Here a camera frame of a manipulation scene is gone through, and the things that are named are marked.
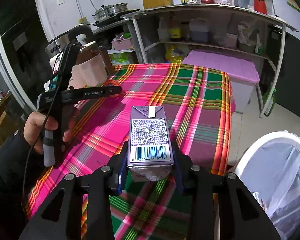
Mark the purple milk carton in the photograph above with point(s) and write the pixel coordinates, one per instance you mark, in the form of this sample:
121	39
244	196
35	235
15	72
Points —
150	155

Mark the clear plastic container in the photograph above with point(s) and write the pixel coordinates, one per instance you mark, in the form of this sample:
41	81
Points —
249	4

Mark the pink lidded storage box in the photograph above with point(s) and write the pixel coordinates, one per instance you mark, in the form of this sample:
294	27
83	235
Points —
242	73

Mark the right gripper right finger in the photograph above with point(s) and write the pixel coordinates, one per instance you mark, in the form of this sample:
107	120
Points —
182	170

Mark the giraffe height chart poster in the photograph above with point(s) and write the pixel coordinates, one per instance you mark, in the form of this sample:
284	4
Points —
293	4

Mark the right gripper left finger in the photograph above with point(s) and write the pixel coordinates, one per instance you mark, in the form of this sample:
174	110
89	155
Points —
119	169

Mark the translucent trash bag liner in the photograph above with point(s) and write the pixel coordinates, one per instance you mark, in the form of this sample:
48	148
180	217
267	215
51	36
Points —
274	173

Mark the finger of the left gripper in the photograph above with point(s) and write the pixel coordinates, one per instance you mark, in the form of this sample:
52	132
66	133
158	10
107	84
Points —
76	95

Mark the steel rice cooker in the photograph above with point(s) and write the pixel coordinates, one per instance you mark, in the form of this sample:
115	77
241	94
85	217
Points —
56	45

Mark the pink brown kettle jug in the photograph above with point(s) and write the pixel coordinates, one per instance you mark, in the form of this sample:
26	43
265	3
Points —
92	68

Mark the metal shelf unit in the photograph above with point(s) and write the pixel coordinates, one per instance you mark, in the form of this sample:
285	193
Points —
231	39

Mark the black cloth cover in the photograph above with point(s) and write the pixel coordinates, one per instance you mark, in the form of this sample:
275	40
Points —
288	84

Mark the steel steamer pots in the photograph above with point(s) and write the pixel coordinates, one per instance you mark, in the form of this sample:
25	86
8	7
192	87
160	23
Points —
106	11

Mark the red jelly cup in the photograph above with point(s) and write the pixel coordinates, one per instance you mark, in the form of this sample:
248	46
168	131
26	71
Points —
114	88

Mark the plaid tablecloth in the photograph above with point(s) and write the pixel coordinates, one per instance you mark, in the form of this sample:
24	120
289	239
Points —
161	103

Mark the red thermos bottle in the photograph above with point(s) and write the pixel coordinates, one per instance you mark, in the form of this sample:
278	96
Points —
260	6

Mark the green detergent bottle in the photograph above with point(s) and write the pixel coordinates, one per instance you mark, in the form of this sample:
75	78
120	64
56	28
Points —
270	104

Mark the white trash bin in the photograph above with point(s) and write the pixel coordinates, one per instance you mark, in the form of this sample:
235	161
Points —
281	136

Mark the person left hand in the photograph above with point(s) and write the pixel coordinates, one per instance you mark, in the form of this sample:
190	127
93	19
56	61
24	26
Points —
31	130

